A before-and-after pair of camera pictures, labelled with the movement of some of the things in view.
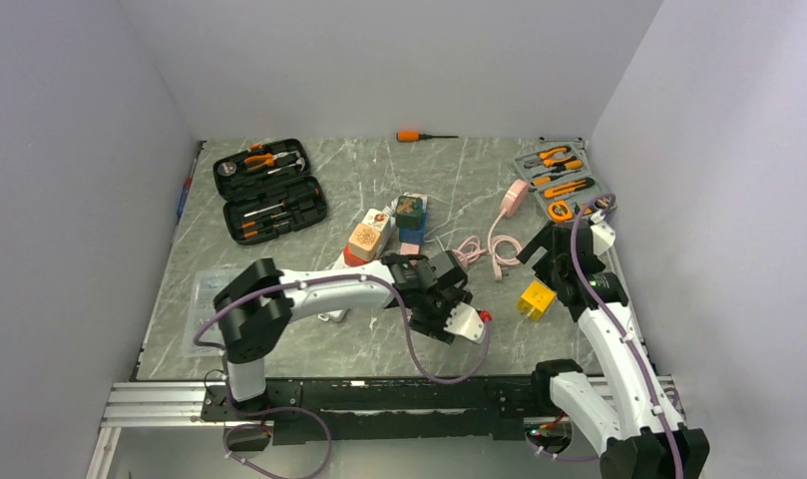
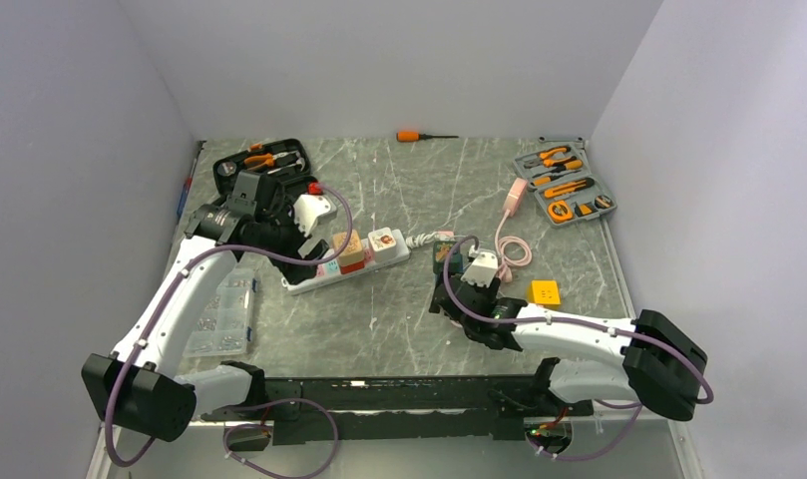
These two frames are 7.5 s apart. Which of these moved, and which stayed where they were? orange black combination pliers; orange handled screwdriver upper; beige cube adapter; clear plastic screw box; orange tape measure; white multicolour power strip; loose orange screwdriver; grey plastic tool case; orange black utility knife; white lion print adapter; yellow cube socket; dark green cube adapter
Moved: white lion print adapter; beige cube adapter; dark green cube adapter; white multicolour power strip
Stayed: orange tape measure; orange black utility knife; loose orange screwdriver; orange handled screwdriver upper; clear plastic screw box; orange black combination pliers; yellow cube socket; grey plastic tool case
